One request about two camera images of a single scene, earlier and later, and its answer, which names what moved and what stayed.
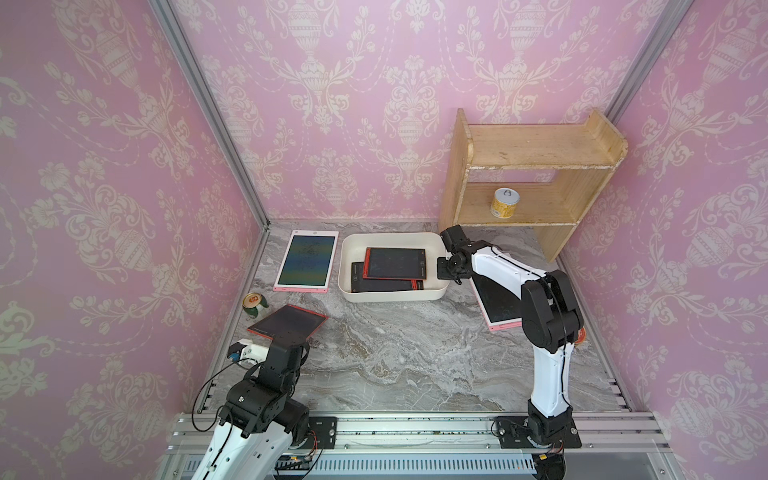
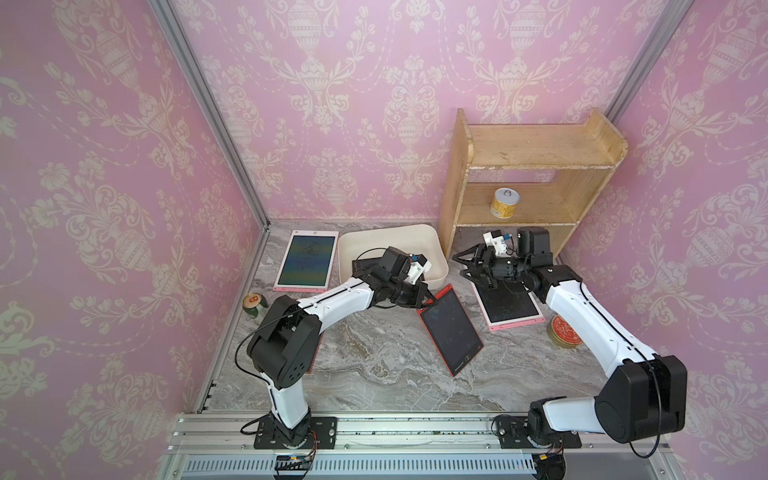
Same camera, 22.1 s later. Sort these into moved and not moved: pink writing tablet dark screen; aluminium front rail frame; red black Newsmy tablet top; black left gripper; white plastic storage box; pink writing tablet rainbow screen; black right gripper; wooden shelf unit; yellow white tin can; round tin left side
Moved: black right gripper; black left gripper; red black Newsmy tablet top
Not moved: pink writing tablet dark screen; yellow white tin can; pink writing tablet rainbow screen; round tin left side; white plastic storage box; wooden shelf unit; aluminium front rail frame
